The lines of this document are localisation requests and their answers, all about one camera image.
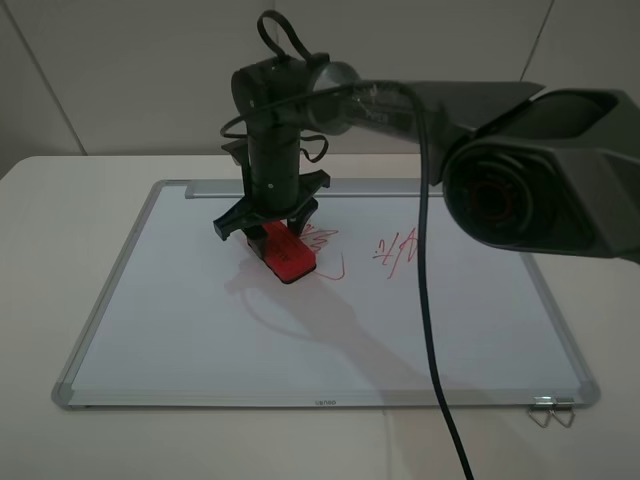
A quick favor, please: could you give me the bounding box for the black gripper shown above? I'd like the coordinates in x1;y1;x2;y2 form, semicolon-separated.
214;130;331;256

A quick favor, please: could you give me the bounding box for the red whiteboard eraser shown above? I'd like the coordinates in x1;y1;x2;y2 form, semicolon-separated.
258;221;316;284

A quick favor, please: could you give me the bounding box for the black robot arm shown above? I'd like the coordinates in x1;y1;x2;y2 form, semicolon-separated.
214;53;639;262

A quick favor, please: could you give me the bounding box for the left metal hanging clip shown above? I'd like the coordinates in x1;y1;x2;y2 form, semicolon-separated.
527;396;555;428

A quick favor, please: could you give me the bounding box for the metal hanging clip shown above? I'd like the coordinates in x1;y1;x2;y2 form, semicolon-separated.
527;396;555;428
549;397;576;429

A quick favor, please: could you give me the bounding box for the right metal hanging clip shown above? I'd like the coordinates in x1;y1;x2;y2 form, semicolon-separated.
549;397;576;429

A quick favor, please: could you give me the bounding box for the white whiteboard with aluminium frame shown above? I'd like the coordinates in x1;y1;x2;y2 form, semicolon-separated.
52;179;600;409

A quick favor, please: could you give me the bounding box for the black cable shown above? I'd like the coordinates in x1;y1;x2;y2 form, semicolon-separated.
218;10;476;480

